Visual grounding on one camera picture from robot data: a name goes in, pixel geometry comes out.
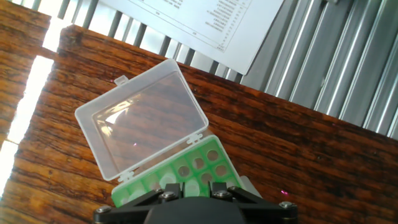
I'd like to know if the brown wooden board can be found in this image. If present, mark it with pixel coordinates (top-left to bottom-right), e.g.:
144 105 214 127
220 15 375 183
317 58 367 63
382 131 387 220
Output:
0 0 398 224

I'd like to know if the clear large pipette tip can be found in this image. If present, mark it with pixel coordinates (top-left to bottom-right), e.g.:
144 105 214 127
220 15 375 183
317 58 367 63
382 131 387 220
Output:
126 189 147 203
159 172 178 189
184 179 201 198

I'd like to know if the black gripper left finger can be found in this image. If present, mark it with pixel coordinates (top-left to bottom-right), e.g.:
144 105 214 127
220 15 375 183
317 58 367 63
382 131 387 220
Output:
93 182 185 224

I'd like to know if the clear box green tip rack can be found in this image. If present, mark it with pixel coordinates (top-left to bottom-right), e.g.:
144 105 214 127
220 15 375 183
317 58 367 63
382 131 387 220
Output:
74 58 245 208
239 175 262 199

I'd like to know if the white printed paper sheet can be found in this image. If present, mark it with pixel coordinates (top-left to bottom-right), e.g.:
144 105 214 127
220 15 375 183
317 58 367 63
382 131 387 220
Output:
99 0 285 75

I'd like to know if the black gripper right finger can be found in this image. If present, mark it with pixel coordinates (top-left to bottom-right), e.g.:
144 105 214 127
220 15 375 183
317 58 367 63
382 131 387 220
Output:
210 182 299 224

